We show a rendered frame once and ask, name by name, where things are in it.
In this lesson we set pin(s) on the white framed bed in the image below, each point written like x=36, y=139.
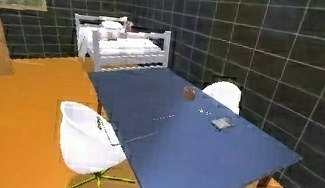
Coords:
x=125, y=49

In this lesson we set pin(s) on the grey baseball card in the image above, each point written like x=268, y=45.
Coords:
x=222, y=123

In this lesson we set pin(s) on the brown cup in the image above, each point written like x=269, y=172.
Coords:
x=189, y=93

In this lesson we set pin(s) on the white pillow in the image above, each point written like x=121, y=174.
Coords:
x=111, y=25

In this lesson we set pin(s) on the blue table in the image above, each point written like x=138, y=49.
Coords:
x=179, y=140

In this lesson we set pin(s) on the small white speck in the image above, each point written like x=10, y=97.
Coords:
x=204, y=111

